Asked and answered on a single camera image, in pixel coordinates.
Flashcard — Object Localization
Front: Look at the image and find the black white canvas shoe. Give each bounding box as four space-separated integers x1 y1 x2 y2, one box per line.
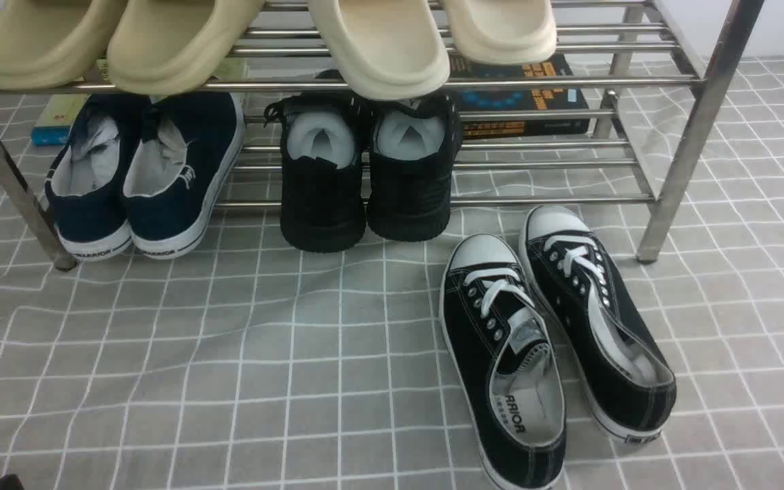
439 233 566 489
519 205 677 444

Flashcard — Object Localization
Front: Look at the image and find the navy canvas shoe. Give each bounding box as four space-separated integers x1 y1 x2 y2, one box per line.
44 93 152 261
122 92 246 260

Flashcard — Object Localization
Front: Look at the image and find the black orange book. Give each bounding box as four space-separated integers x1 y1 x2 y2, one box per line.
449 54 591 140

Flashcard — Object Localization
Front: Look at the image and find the grey checked tablecloth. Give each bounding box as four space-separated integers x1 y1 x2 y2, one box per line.
0 58 784 489

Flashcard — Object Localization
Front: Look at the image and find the cream slipper centre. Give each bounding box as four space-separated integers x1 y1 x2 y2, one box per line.
307 1 451 101

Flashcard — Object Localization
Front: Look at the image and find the cream slipper right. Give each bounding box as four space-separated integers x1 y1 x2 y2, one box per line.
441 1 557 65

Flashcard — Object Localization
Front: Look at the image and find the cream slipper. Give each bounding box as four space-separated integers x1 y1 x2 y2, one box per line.
307 1 451 101
441 1 557 65

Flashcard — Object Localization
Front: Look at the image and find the black white canvas shoe left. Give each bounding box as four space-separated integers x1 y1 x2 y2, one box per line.
439 233 566 489

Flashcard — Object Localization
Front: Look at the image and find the black sneaker right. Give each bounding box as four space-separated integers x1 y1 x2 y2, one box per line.
366 92 463 242

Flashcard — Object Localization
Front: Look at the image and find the black sneaker left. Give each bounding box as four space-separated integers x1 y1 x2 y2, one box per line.
263 88 373 253

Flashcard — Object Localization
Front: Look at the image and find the black sneaker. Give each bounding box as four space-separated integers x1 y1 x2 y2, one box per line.
366 92 463 242
263 88 373 253

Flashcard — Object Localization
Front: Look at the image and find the beige slipper far left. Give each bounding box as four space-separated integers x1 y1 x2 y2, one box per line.
0 1 127 91

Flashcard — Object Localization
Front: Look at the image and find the green blue book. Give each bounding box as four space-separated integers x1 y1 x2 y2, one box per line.
30 94 91 148

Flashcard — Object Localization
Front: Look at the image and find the steel shoe rack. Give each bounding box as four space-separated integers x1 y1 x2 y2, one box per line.
0 1 764 271

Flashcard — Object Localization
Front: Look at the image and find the black white canvas shoe right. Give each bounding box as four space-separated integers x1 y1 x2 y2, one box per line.
519 205 677 444

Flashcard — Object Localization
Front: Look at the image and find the beige slipper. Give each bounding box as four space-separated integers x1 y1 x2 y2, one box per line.
0 1 127 91
106 1 265 95

